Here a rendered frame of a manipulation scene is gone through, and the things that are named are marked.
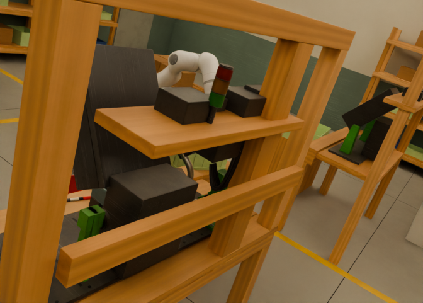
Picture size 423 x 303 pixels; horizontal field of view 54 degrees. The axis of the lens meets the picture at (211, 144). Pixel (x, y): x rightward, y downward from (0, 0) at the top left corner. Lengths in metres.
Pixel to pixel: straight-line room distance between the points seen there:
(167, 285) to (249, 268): 0.81
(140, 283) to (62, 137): 0.86
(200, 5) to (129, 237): 0.63
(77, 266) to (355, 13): 8.04
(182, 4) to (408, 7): 7.66
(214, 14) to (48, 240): 0.68
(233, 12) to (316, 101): 0.94
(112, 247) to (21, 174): 0.32
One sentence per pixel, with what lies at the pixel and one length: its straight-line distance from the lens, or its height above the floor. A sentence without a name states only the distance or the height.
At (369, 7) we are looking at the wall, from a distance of 8.67.
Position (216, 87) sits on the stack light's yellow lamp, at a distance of 1.30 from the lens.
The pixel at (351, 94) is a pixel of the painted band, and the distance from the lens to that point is 8.65.
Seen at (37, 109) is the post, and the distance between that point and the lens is 0.88.
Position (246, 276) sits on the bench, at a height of 0.56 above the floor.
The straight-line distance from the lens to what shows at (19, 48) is 7.31.
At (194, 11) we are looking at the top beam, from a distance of 1.05.
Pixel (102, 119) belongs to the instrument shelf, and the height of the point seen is 1.52.
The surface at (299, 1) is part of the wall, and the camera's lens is 9.10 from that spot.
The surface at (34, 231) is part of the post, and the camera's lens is 1.01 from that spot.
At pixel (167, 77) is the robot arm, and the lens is 2.28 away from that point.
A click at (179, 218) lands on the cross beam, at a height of 1.27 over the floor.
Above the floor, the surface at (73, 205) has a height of 0.90.
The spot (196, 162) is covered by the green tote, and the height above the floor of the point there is 0.85.
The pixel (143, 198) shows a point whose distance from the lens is 1.42.
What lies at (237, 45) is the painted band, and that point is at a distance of 9.62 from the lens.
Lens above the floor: 1.94
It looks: 20 degrees down
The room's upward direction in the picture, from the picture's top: 17 degrees clockwise
